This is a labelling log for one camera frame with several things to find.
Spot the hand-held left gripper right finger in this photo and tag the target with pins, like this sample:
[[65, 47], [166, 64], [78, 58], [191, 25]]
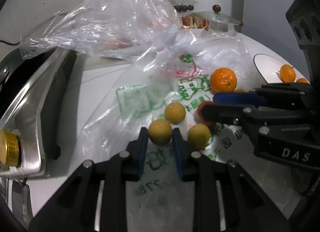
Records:
[[178, 154]]

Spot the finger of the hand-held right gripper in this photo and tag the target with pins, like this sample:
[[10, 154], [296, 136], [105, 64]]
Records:
[[225, 114], [240, 98]]

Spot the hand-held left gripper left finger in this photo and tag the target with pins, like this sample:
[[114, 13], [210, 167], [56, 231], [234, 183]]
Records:
[[142, 152]]

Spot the cherry tomato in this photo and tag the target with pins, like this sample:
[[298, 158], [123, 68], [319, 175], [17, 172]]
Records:
[[205, 103]]

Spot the longan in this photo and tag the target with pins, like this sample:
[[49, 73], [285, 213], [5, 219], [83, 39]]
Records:
[[198, 137], [240, 91], [160, 132], [175, 113]]

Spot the white plate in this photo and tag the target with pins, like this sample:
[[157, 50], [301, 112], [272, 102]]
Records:
[[267, 66]]

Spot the mandarin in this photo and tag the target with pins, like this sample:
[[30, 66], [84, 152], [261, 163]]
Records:
[[302, 80], [223, 79], [287, 73]]

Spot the printed plastic bag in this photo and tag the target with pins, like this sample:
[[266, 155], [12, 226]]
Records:
[[150, 84]]

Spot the saucepan lid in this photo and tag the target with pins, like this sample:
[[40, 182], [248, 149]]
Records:
[[215, 19]]

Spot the orange peels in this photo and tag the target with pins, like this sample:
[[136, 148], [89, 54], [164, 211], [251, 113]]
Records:
[[197, 23]]

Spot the glass dish of dark fruit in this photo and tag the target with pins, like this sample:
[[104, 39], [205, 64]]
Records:
[[183, 8]]

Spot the stainless steel stove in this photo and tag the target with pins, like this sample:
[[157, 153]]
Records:
[[27, 112]]

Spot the gold stove knob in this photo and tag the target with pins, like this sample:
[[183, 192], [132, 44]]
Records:
[[8, 149]]

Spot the clear plastic bag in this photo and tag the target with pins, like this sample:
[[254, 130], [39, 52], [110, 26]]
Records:
[[100, 21]]

